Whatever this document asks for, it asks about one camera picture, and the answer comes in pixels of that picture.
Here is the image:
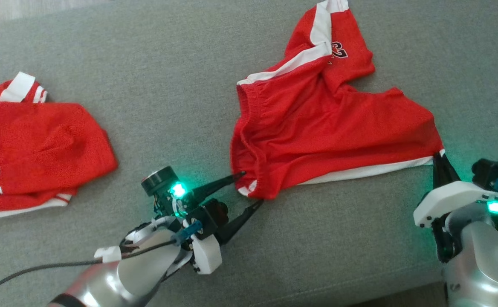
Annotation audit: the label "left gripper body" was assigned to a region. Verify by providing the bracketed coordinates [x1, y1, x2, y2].
[142, 166, 223, 275]

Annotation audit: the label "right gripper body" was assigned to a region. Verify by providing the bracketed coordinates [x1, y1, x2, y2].
[413, 181, 498, 263]

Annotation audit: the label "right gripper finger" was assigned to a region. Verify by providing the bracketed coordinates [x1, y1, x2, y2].
[432, 153, 445, 190]
[441, 153, 461, 186]

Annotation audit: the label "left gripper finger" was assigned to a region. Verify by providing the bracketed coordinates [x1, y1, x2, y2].
[217, 199, 264, 246]
[188, 171, 247, 203]

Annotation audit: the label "red basketball shorts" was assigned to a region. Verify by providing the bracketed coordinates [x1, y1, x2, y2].
[230, 0, 446, 200]

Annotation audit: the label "red basketball jersey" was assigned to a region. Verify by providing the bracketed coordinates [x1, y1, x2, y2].
[0, 72, 118, 229]

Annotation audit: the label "large grey sofa seat cushion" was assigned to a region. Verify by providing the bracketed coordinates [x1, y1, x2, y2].
[0, 0, 498, 307]

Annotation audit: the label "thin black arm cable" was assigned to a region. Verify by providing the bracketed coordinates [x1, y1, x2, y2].
[0, 239, 177, 304]

